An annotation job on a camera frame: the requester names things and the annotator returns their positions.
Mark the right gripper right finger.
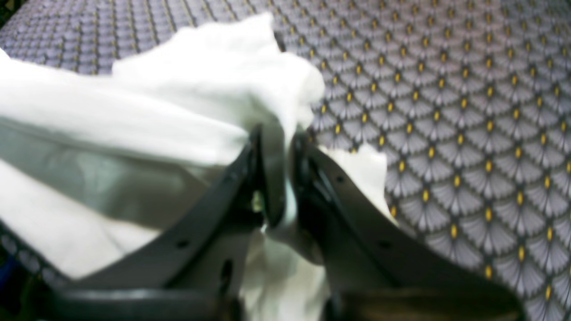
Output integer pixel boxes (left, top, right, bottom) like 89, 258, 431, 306
293, 134, 526, 321

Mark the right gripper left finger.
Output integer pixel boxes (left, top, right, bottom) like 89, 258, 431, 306
40, 127, 286, 321

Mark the white T-shirt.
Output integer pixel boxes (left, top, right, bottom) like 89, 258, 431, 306
0, 12, 397, 321

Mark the patterned blue table cloth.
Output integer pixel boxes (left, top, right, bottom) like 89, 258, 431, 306
1, 0, 571, 321

